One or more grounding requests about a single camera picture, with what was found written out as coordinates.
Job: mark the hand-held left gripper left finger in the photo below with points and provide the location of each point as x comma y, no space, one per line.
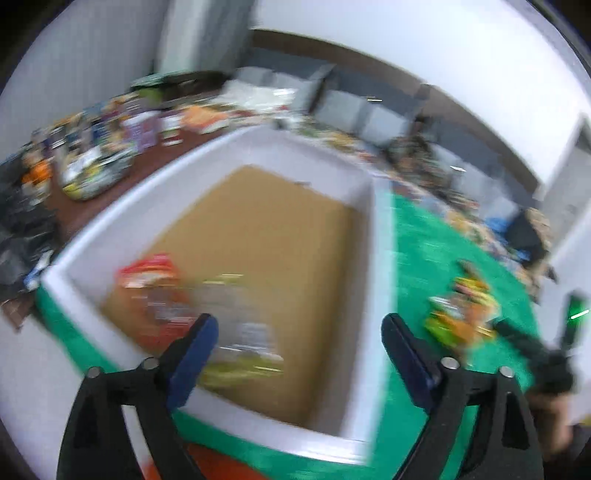
196,350

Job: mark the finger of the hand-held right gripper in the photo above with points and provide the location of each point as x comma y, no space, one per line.
519,339

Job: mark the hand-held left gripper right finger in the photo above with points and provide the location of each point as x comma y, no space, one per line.
406,355

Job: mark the clear yellow-green snack packet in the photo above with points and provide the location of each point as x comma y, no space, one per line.
244,337

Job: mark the slim yellow snack packet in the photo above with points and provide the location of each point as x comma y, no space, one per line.
475,286

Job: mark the red orange snack packet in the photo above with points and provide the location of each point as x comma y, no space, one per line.
154,295

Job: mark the person's right hand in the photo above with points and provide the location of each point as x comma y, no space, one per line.
551,420

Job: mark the blue cloth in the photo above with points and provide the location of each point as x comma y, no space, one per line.
501,228

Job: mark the green patterned blanket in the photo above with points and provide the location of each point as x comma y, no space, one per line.
425,240

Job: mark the orange cloth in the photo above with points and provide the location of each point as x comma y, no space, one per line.
217,466

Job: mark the dark floral cloth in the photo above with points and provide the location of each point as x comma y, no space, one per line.
415,154

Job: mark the silver green snack bag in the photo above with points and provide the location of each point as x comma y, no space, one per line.
94,175

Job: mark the black plastic bag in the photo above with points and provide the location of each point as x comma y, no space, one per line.
21,230

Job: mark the pile of assorted snack packets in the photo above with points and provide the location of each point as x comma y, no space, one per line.
106,124

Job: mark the grey padded headboard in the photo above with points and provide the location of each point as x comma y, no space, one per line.
360,106

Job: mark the white plastic bag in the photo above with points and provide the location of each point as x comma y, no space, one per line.
263,97

